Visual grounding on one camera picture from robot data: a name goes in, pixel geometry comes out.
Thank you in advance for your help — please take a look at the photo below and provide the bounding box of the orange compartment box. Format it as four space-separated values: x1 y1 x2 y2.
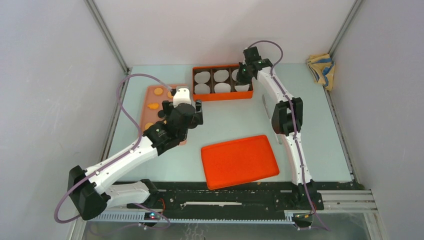
192 63 254 102

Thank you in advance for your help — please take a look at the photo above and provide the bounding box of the pink cookie tray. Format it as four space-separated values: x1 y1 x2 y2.
139 84 184 131

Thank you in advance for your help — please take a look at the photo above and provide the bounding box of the orange box lid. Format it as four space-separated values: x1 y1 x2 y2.
200 135 280 190

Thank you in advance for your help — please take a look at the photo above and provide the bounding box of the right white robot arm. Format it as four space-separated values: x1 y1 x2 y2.
235 44 322 213

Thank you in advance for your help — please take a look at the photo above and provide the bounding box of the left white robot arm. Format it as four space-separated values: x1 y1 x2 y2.
66 100 203 221

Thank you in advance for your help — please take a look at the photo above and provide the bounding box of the white paper cup liner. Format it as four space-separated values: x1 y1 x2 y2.
194 71 211 84
234 84 251 92
214 82 231 94
194 83 211 95
213 69 229 83
231 69 239 82

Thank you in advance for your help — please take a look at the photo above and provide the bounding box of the orange fish cookie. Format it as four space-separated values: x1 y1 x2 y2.
147 102 160 110

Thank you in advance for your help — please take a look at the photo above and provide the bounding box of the orange round cookie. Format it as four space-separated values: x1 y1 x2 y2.
153 87 164 96
144 122 154 130

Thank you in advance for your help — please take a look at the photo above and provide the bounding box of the yellow blue cloth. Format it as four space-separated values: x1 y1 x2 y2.
306 53 336 91

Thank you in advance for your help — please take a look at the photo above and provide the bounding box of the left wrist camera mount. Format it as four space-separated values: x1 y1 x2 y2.
172 87 192 108

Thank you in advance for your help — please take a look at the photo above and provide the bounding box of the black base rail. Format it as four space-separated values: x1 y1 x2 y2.
143 181 324 221

